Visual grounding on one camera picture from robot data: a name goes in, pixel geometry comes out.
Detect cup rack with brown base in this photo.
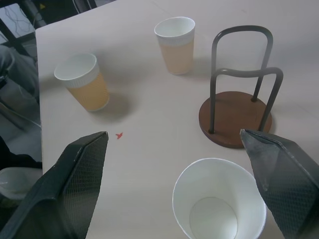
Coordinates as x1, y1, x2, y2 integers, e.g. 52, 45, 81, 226
198, 25, 284, 149

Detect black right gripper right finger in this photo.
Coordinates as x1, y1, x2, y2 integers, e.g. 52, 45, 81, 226
239, 128, 319, 239

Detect white paper cup near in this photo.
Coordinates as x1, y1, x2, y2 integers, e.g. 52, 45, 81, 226
171, 157, 267, 239

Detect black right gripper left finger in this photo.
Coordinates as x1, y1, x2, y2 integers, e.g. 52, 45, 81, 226
0, 131, 109, 239

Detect dark metal frame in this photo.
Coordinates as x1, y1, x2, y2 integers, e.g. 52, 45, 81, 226
0, 2, 48, 60

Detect grey chair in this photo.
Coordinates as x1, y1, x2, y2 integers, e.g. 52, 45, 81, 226
0, 44, 40, 130

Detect translucent plastic container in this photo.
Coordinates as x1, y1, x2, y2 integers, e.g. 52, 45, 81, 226
0, 167, 43, 201

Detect orange ribbed paper cup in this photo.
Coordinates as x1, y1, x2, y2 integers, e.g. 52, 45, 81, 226
154, 16, 196, 75
53, 52, 111, 112

